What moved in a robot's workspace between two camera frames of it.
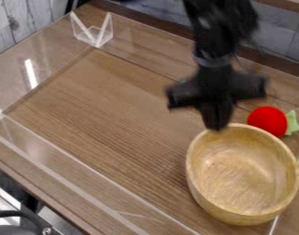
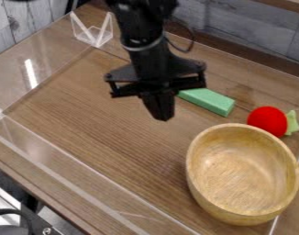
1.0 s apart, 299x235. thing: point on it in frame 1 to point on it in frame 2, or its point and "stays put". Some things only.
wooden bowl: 243,173 stays put
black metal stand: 28,228 stays put
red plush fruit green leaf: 275,120 stays put
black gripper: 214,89 to 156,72
